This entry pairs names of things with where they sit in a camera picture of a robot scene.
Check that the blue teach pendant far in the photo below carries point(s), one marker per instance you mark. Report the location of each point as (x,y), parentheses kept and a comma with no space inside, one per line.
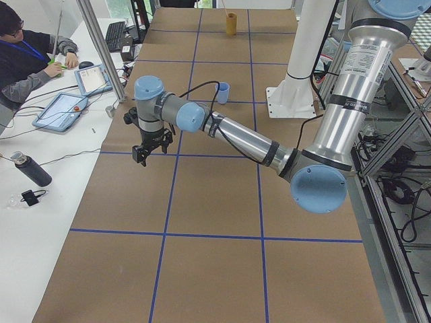
(93,80)

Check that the light blue plastic cup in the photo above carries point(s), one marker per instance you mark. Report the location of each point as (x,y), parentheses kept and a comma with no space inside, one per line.
(223,91)

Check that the aluminium frame rack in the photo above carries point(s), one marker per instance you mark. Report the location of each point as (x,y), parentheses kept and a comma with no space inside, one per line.
(392,152)

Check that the light wooden chopstick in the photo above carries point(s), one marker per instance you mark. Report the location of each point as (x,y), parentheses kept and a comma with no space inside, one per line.
(225,8)

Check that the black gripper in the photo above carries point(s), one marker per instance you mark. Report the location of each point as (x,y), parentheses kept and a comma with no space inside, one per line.
(151,137)

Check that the black water bottle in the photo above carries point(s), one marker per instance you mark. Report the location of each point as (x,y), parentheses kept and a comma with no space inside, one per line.
(31,169)

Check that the blue teach pendant near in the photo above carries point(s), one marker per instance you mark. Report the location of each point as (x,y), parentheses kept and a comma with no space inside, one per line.
(61,113)

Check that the yellow brown cup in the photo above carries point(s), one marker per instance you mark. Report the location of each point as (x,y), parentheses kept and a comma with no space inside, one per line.
(231,21)

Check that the small black box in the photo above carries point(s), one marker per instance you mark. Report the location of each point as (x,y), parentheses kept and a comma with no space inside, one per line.
(127,53)

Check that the aluminium frame post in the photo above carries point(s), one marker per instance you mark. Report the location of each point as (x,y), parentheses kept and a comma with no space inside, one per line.
(96,35)

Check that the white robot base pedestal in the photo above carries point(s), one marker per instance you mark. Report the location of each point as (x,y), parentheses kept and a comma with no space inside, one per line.
(293,98)

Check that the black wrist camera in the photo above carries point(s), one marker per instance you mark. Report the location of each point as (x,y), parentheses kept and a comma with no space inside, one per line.
(131,117)

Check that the small black device with cable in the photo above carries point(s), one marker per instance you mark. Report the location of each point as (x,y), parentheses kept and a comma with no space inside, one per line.
(31,197)

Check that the black computer mouse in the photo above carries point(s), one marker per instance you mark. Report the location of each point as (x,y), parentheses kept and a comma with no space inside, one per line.
(85,64)

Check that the blue teach pendant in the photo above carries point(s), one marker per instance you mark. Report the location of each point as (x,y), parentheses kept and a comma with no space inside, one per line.
(93,80)
(61,113)

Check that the green handled stick tool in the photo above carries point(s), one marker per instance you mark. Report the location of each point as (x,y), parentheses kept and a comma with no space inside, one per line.
(55,47)

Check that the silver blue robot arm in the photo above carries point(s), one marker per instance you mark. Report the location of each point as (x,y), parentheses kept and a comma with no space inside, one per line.
(316,173)

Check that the black keyboard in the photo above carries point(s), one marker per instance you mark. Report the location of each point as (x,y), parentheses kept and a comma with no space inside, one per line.
(114,36)

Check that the seated person in grey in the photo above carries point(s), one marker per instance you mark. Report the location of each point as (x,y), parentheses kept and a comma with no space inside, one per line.
(24,58)

